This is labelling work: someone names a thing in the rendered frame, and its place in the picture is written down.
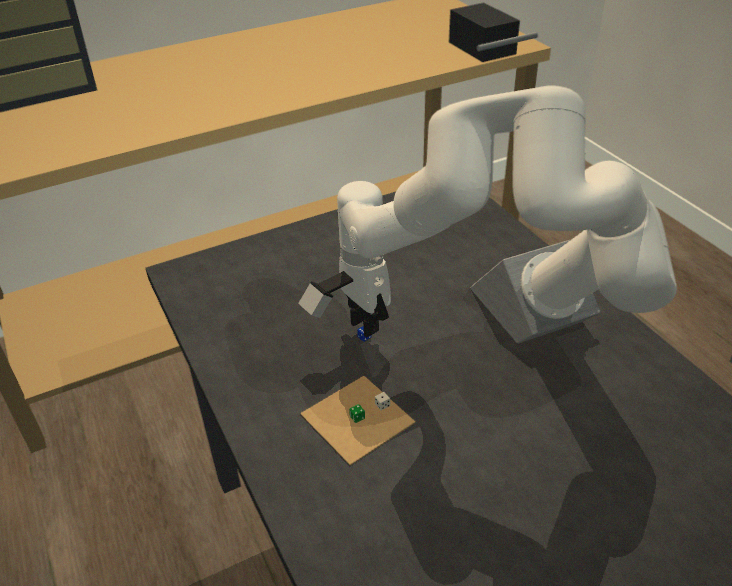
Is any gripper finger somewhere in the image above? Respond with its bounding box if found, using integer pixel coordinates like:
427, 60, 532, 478
363, 293, 389, 337
346, 295, 365, 326

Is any green die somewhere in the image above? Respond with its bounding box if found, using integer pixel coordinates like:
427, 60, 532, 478
349, 404, 365, 423

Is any tan flat mat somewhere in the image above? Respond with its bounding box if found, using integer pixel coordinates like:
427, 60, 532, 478
300, 376, 415, 466

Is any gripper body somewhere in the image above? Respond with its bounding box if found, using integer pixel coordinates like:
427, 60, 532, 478
339, 253, 391, 314

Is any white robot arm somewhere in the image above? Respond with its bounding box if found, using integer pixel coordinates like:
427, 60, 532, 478
337, 86, 677, 319

